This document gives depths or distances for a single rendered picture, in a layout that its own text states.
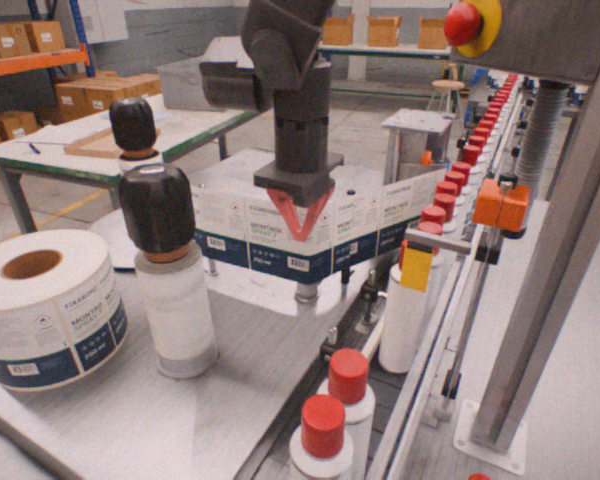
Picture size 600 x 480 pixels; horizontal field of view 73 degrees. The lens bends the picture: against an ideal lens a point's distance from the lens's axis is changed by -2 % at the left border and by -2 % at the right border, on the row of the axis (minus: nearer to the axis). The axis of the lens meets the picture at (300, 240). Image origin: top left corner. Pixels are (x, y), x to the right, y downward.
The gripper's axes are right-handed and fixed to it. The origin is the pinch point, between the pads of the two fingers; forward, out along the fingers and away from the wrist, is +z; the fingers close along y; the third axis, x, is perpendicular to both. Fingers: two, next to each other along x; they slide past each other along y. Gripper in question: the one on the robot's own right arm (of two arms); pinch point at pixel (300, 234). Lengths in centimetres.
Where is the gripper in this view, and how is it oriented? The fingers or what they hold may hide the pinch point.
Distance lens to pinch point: 50.1
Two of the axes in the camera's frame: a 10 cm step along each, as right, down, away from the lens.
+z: -0.1, 8.5, 5.3
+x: 8.9, 2.5, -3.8
